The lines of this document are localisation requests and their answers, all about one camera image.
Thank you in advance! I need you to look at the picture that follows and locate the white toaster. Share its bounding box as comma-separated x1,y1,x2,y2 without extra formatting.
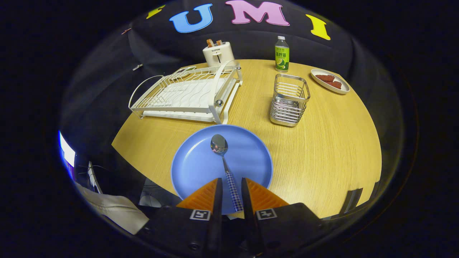
202,42,235,67

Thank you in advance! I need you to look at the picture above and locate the white cloth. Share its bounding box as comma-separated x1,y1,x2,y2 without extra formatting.
77,183,149,235

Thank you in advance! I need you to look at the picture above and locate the green label drink bottle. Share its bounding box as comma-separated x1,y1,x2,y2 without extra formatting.
275,36,290,73

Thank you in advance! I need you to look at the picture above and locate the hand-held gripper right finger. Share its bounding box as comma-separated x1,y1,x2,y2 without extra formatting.
241,177,323,257

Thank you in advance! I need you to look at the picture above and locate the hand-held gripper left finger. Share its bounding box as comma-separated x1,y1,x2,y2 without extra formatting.
138,177,223,258

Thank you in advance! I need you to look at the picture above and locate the white wire dish rack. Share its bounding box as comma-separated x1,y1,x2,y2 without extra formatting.
128,60,243,125

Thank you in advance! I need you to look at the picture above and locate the white round dish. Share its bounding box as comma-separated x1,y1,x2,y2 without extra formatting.
311,68,350,95

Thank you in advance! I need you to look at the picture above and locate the blue plate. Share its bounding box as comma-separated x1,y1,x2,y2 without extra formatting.
171,124,274,215

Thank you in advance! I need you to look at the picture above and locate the metal wire basket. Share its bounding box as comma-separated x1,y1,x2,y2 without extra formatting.
270,73,311,127

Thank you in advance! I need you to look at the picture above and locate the bright screen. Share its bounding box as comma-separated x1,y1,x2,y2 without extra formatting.
59,131,76,167

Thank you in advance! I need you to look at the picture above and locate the checkered handle metal spoon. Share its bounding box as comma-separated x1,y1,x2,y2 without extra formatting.
210,134,244,212

